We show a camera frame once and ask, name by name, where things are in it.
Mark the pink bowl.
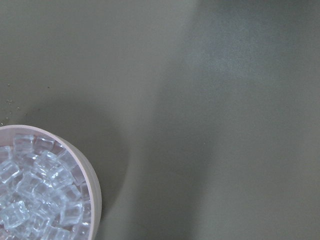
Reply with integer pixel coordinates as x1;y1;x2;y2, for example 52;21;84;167
0;124;103;240

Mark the clear ice cubes pile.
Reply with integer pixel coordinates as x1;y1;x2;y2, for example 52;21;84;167
0;134;91;240

